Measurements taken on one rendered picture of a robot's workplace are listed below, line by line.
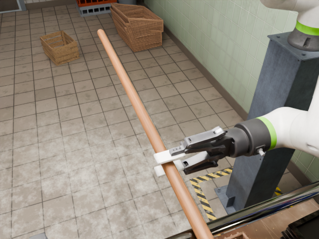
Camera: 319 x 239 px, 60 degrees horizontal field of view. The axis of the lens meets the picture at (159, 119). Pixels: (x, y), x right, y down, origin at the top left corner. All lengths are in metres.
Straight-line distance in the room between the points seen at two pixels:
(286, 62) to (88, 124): 1.83
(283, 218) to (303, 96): 0.54
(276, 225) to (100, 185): 1.26
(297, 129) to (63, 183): 1.79
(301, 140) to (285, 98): 0.58
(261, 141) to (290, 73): 0.55
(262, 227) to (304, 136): 0.71
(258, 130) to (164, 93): 2.20
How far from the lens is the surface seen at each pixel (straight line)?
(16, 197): 2.27
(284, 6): 1.19
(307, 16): 1.21
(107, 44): 1.16
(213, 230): 0.62
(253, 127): 0.73
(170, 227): 1.92
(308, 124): 0.71
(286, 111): 0.79
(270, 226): 1.36
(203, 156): 0.72
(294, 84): 1.24
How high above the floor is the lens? 1.72
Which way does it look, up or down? 42 degrees down
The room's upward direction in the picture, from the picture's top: straight up
